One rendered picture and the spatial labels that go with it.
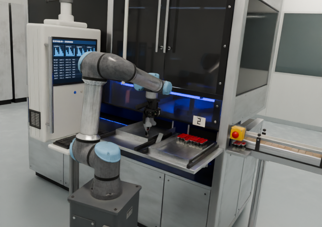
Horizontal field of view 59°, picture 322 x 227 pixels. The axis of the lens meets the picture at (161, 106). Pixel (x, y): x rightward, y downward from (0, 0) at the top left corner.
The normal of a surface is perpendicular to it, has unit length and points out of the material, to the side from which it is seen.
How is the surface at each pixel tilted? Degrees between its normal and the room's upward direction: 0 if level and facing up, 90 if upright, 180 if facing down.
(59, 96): 90
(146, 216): 90
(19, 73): 90
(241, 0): 90
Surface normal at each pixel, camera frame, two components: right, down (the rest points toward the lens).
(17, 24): 0.84, 0.18
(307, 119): -0.54, 0.15
